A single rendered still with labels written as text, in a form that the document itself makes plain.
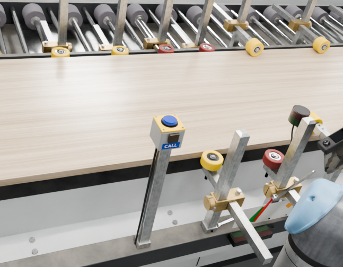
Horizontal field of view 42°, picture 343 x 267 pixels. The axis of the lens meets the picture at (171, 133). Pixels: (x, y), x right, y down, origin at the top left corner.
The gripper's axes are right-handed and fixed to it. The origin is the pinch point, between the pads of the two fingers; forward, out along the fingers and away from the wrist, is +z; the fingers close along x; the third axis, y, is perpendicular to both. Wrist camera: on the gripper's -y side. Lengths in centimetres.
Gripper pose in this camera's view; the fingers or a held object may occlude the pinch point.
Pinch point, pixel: (326, 169)
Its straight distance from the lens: 163.0
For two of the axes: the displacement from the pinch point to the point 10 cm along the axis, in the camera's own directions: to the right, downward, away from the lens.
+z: -1.8, 7.7, 6.1
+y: 9.1, -0.9, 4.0
